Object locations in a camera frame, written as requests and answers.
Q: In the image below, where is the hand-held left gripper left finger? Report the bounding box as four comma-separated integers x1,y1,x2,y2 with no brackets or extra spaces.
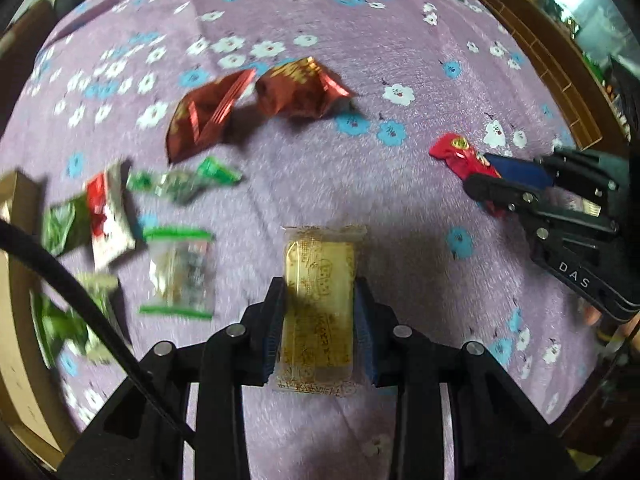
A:
57,276,288,480

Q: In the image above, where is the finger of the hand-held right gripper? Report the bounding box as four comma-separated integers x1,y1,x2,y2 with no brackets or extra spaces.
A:
484,148,627,192
462,174,620,234

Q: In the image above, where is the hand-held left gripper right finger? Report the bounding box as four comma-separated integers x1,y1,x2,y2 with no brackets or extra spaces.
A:
352,276,583,480

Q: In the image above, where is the yellow clear-wrapped snack packet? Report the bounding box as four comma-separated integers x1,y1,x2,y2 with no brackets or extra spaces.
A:
270,225,368,398

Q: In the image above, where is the small bright red snack packet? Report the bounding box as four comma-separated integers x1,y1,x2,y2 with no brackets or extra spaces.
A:
429,132,503,216

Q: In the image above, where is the dark red foil snack packet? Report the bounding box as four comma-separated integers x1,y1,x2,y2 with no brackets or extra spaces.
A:
255,56,357,118
166,67,257,163

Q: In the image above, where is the green snack packet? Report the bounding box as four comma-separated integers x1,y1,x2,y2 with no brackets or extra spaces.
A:
31,274,132,366
41,195,93,256

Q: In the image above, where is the shallow cardboard box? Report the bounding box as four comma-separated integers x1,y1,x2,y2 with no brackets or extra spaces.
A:
0,170,76,461

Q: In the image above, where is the purple floral blanket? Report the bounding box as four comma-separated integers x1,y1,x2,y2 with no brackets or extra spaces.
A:
0,0,606,480

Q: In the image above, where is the clear packet with green edges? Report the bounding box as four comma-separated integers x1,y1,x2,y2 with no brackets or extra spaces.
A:
139,227,216,320

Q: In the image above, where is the green twist-wrapped candy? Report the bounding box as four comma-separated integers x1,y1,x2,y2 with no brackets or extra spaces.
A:
126,156,244,205

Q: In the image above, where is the red and white snack packet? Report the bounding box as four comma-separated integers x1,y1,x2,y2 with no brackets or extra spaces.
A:
86,160,137,268

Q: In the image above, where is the brown sofa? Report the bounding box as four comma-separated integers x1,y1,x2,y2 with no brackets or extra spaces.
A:
0,0,56,76

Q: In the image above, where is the wooden furniture frame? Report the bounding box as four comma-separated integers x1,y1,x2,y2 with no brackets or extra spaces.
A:
445,0,636,151

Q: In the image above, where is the black cable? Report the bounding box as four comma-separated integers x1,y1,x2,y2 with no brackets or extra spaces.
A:
0,222,196,443

